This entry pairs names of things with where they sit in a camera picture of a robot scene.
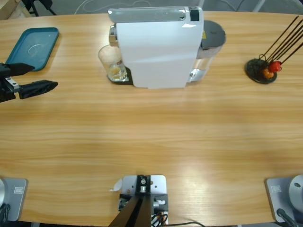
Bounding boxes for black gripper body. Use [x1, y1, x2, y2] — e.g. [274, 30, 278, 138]
[0, 62, 19, 103]

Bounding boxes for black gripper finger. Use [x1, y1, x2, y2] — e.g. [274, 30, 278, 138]
[18, 79, 59, 100]
[4, 62, 36, 77]

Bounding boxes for clear drinking glass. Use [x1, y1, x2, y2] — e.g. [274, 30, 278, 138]
[98, 44, 129, 82]

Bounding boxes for grey coffee machine lever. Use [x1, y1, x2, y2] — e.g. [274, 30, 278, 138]
[107, 6, 187, 23]

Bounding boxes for white capsule coffee machine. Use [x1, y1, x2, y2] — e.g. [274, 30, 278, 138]
[107, 6, 205, 90]

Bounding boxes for orange coffee capsule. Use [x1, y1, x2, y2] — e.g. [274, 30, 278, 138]
[262, 68, 277, 79]

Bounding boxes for red coffee capsule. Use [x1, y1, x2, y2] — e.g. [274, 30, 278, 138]
[268, 61, 282, 73]

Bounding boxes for teal plastic tray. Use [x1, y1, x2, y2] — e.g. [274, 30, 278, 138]
[4, 27, 60, 72]

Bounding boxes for black metal stand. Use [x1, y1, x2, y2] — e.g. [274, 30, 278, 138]
[22, 0, 57, 17]

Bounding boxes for metal grid drip tray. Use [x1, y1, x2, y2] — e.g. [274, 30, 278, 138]
[107, 67, 133, 85]

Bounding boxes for white paper tab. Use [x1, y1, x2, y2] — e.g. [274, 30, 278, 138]
[108, 178, 123, 192]

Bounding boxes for clear water tank dark lid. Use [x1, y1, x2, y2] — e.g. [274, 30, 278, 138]
[189, 20, 227, 83]

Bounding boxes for black capsule holder with rods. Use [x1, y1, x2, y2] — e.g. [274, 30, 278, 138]
[245, 15, 303, 85]

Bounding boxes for white floor cable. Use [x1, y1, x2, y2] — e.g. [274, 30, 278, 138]
[75, 0, 154, 13]

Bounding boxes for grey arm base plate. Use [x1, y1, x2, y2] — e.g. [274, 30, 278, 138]
[264, 176, 303, 223]
[0, 177, 28, 222]

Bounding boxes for black cable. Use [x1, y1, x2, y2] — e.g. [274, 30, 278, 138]
[276, 208, 299, 227]
[168, 221, 205, 227]
[0, 203, 11, 222]

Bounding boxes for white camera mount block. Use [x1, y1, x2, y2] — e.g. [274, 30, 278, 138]
[118, 174, 169, 225]

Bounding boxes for black camera post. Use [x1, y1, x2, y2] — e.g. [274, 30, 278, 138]
[108, 175, 152, 227]

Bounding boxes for orange and white wires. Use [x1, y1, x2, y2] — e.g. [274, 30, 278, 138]
[151, 211, 169, 226]

